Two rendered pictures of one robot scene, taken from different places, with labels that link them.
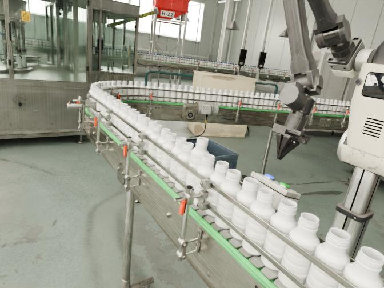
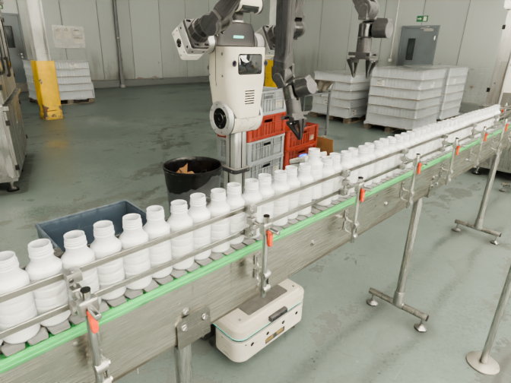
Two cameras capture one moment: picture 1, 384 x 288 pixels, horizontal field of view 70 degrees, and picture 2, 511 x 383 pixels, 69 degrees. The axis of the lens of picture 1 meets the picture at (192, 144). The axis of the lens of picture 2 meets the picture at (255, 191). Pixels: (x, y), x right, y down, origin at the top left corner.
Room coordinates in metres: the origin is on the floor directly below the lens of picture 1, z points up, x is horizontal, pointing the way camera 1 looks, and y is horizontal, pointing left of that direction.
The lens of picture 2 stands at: (1.21, 1.08, 1.51)
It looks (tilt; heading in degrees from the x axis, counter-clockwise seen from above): 22 degrees down; 260
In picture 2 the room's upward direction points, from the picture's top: 2 degrees clockwise
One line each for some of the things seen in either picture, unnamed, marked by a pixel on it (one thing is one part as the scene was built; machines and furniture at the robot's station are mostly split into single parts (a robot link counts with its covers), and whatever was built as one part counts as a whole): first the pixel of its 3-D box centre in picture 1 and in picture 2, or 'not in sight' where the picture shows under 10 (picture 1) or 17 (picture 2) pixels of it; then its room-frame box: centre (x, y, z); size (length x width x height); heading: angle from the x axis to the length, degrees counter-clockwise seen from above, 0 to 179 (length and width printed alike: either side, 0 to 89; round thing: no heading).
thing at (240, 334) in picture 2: not in sight; (236, 284); (1.00, -0.69, 0.24); 0.68 x 0.53 x 0.41; 125
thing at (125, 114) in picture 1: (126, 122); (134, 251); (1.34, 0.35, 1.08); 0.06 x 0.06 x 0.17
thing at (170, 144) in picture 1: (169, 154); (278, 197); (0.96, 0.08, 1.08); 0.06 x 0.06 x 0.17
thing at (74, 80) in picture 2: not in sight; (59, 81); (4.43, -9.23, 0.50); 1.24 x 1.03 x 1.00; 38
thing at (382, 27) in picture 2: not in sight; (376, 20); (0.50, -0.39, 1.60); 0.12 x 0.09 x 0.12; 126
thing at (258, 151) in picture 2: not in sight; (251, 145); (0.63, -2.55, 0.55); 0.61 x 0.41 x 0.22; 42
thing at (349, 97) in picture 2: not in sight; (346, 95); (-2.24, -7.07, 0.50); 1.23 x 1.05 x 1.00; 34
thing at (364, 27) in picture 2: not in sight; (367, 30); (0.53, -0.41, 1.57); 0.07 x 0.06 x 0.07; 126
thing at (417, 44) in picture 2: not in sight; (413, 66); (-4.89, -8.96, 1.05); 1.00 x 0.10 x 2.10; 125
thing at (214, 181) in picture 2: not in sight; (194, 202); (1.22, -1.68, 0.32); 0.45 x 0.45 x 0.64
